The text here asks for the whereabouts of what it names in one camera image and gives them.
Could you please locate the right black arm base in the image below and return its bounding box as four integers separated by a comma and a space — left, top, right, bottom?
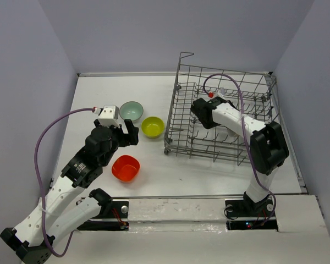
223, 199, 278, 231

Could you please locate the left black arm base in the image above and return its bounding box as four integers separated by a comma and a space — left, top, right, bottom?
77, 200, 129, 232

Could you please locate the lime green bowl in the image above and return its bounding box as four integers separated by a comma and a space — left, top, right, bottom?
141, 117, 164, 139

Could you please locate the celadon green ceramic bowl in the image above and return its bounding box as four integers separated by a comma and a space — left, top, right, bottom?
119, 101, 144, 122

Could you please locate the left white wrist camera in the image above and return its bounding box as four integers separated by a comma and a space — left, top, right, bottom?
97, 105, 120, 128

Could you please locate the orange square plastic bowl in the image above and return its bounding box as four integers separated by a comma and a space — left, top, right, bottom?
111, 155, 140, 183

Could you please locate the grey wire dish rack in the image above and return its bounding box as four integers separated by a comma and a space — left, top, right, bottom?
164, 52, 284, 164

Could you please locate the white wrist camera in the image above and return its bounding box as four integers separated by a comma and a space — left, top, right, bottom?
208, 87, 226, 99
97, 105, 120, 128

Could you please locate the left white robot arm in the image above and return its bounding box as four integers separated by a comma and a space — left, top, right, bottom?
0, 125, 128, 263

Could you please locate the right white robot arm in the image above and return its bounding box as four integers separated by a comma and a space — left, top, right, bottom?
141, 96, 289, 216

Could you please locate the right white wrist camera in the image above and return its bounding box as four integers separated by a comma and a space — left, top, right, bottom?
208, 87, 226, 99

